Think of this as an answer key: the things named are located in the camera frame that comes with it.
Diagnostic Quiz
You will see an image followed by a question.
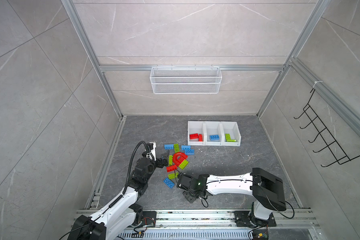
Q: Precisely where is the white three-compartment bin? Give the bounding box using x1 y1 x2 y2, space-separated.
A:
188 121 242 147

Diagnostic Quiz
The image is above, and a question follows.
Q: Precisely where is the blue lego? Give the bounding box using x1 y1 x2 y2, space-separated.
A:
209 135 220 141
181 145 191 151
163 178 175 189
184 149 195 156
164 144 174 150

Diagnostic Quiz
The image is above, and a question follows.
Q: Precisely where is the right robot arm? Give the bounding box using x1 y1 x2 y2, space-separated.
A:
177 168 288 229

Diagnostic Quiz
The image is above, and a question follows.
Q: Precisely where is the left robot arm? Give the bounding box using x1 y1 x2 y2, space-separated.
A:
60 141 170 240

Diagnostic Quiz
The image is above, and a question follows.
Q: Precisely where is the red arch lego piece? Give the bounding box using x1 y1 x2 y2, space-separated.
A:
173 152 188 166

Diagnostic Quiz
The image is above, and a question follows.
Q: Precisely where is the green lego top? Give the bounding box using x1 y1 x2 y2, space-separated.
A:
174 144 180 153

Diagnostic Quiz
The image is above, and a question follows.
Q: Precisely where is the green lego under arch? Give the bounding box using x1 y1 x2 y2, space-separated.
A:
179 160 189 170

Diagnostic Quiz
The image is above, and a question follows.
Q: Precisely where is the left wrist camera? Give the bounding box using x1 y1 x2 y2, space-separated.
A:
146 142 156 162

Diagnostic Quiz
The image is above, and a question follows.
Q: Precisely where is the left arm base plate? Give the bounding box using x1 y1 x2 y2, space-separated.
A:
131 211 157 228

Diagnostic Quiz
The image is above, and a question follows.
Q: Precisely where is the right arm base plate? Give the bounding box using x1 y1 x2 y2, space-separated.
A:
234 211 277 229

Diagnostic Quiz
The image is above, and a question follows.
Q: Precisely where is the white wire mesh basket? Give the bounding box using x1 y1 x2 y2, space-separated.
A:
150 67 223 94

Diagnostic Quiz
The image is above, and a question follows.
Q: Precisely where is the black wire hook rack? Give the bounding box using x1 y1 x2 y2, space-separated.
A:
294 89 360 168

